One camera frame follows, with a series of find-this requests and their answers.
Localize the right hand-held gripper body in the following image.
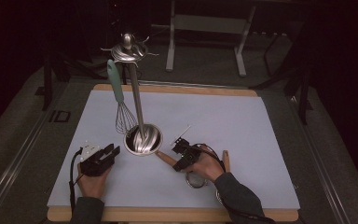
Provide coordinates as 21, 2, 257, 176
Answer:
171, 125, 204, 162

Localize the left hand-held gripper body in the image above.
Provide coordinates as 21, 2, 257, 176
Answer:
79, 143, 117, 177

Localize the wooden-handled steel ladle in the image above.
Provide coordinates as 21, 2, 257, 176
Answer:
154, 149, 209, 189

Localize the steel utensil stand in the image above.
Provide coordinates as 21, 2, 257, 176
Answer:
101, 32, 164, 157

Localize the person's right hand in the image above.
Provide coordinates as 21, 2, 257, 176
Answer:
187, 146, 227, 184

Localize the person's left hand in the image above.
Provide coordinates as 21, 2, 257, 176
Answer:
76, 164, 112, 199

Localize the white table mat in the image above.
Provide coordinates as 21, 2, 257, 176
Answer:
47, 90, 301, 210

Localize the dark metal stand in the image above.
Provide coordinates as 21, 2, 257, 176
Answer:
250, 31, 314, 126
41, 55, 54, 112

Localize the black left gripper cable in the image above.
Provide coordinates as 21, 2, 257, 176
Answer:
68, 147, 85, 216

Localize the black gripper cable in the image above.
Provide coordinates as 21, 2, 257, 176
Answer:
68, 147, 85, 216
195, 143, 278, 224

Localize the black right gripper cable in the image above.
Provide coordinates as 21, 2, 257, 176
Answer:
195, 143, 278, 224

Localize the teal-handled wire whisk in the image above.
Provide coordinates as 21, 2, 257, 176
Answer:
106, 59, 138, 135

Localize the white metal frame stand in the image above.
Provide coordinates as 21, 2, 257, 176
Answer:
151, 0, 257, 77

